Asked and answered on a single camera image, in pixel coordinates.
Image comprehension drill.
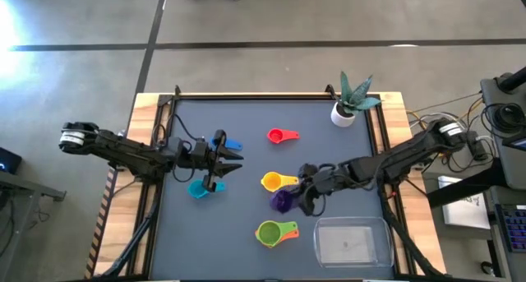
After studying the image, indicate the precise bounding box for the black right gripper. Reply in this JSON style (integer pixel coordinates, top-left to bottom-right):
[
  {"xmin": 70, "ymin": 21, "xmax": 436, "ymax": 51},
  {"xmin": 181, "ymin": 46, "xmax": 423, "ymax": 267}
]
[{"xmin": 292, "ymin": 162, "xmax": 353, "ymax": 216}]

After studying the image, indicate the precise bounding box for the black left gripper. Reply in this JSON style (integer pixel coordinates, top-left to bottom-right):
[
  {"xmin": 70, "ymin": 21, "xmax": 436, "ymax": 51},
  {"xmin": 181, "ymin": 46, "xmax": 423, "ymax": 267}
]
[{"xmin": 191, "ymin": 128, "xmax": 244, "ymax": 192}]

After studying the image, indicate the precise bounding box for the blue measuring cup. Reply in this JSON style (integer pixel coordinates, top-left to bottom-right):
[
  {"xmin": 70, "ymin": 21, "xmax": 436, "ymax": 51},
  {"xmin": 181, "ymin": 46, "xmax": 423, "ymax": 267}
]
[{"xmin": 210, "ymin": 136, "xmax": 244, "ymax": 152}]

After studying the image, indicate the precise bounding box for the purple measuring cup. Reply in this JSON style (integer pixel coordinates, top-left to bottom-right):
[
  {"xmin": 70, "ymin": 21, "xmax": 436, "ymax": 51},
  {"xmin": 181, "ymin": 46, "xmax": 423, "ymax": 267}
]
[{"xmin": 269, "ymin": 185, "xmax": 301, "ymax": 215}]

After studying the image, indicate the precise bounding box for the yellow measuring cup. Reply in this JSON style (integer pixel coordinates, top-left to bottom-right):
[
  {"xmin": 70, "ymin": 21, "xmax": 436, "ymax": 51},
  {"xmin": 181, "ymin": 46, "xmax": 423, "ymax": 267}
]
[{"xmin": 260, "ymin": 171, "xmax": 300, "ymax": 193}]

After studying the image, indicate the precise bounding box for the teal measuring cup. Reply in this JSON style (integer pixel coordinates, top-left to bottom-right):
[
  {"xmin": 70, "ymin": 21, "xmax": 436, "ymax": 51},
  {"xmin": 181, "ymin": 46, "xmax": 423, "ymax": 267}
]
[{"xmin": 187, "ymin": 178, "xmax": 226, "ymax": 200}]

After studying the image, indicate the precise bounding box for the green measuring cup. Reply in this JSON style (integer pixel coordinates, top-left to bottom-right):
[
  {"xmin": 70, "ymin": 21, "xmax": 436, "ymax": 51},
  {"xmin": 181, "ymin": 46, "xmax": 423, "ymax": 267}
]
[{"xmin": 255, "ymin": 220, "xmax": 298, "ymax": 248}]

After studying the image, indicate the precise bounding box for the red measuring cup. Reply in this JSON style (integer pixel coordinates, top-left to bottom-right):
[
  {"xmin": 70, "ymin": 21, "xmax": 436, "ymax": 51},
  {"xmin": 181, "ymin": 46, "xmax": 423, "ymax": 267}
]
[{"xmin": 266, "ymin": 127, "xmax": 301, "ymax": 145}]

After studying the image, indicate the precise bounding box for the dark grey table mat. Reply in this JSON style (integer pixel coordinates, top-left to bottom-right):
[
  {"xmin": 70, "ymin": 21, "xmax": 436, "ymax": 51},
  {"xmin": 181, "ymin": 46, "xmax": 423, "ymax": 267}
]
[{"xmin": 150, "ymin": 99, "xmax": 398, "ymax": 281}]

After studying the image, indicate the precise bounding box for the clear plastic container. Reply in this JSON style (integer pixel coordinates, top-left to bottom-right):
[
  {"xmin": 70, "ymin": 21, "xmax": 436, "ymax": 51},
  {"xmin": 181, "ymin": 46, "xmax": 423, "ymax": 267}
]
[{"xmin": 313, "ymin": 215, "xmax": 395, "ymax": 270}]

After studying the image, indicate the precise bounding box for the succulent plant in white pot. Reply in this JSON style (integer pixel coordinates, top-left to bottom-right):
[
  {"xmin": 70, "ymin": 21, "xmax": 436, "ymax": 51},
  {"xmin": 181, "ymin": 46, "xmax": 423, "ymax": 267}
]
[{"xmin": 330, "ymin": 70, "xmax": 383, "ymax": 128}]

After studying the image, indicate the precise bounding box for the black diagonal beam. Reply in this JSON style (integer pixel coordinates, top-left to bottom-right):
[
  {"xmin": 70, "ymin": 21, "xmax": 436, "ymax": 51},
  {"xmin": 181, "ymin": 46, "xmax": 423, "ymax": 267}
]
[{"xmin": 426, "ymin": 158, "xmax": 505, "ymax": 209}]

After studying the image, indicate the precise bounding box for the white paper sheet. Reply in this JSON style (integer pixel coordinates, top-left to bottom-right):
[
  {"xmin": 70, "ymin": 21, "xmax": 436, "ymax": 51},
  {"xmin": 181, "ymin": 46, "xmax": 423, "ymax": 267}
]
[{"xmin": 436, "ymin": 175, "xmax": 492, "ymax": 230}]

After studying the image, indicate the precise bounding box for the black power strip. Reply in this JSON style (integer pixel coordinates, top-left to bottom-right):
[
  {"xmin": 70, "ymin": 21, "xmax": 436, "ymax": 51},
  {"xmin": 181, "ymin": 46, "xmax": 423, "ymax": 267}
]
[{"xmin": 466, "ymin": 130, "xmax": 489, "ymax": 162}]

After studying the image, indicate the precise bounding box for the grey metal desk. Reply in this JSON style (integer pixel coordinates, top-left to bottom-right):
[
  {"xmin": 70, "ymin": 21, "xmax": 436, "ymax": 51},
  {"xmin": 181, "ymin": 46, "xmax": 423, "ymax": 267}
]
[{"xmin": 0, "ymin": 170, "xmax": 67, "ymax": 282}]

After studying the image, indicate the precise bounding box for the grey equipment cart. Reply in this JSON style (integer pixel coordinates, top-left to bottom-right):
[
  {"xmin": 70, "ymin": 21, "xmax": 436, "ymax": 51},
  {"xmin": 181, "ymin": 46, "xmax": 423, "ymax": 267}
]
[{"xmin": 479, "ymin": 66, "xmax": 526, "ymax": 192}]

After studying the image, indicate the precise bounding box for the dark keyboard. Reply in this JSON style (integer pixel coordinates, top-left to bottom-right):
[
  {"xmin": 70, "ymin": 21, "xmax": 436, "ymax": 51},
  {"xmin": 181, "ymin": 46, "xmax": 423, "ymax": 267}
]
[{"xmin": 495, "ymin": 202, "xmax": 526, "ymax": 254}]

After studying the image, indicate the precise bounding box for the black box with blue light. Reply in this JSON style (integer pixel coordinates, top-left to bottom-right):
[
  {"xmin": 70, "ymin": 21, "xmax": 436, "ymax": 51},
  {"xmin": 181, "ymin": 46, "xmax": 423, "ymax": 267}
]
[{"xmin": 0, "ymin": 146, "xmax": 24, "ymax": 175}]

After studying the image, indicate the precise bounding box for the black pole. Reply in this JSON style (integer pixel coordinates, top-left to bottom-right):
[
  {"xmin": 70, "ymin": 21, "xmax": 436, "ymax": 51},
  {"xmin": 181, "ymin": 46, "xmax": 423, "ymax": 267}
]
[{"xmin": 498, "ymin": 66, "xmax": 526, "ymax": 92}]

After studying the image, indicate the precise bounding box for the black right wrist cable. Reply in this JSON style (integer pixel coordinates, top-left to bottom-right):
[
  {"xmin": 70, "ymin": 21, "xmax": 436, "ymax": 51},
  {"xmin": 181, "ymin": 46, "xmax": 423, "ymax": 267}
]
[{"xmin": 302, "ymin": 190, "xmax": 328, "ymax": 218}]

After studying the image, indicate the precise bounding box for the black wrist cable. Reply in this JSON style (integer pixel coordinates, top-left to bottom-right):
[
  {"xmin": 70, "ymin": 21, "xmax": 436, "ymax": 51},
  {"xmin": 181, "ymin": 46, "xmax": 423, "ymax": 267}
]
[
  {"xmin": 170, "ymin": 113, "xmax": 206, "ymax": 183},
  {"xmin": 302, "ymin": 190, "xmax": 328, "ymax": 218}
]

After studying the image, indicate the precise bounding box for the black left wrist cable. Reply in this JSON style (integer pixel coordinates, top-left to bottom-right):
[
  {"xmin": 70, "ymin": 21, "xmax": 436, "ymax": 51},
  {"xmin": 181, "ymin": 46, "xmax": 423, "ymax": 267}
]
[{"xmin": 170, "ymin": 113, "xmax": 206, "ymax": 183}]

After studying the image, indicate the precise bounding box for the yellow cable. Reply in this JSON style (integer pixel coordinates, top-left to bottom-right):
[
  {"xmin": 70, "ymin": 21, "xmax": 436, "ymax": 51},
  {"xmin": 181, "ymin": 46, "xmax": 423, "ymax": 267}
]
[{"xmin": 410, "ymin": 96, "xmax": 485, "ymax": 146}]

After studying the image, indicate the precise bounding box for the coiled black cable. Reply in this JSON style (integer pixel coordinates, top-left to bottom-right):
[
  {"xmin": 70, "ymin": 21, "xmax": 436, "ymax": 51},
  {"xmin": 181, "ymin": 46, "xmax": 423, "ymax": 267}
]
[{"xmin": 480, "ymin": 102, "xmax": 526, "ymax": 136}]

